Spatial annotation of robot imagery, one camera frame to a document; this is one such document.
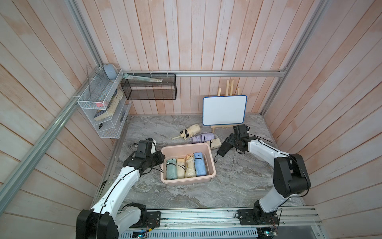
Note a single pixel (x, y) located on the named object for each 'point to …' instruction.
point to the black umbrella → (225, 147)
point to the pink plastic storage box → (180, 152)
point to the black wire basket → (135, 89)
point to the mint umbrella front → (171, 169)
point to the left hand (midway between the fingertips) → (163, 158)
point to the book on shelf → (102, 114)
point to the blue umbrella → (199, 164)
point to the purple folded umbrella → (203, 138)
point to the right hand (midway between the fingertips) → (232, 139)
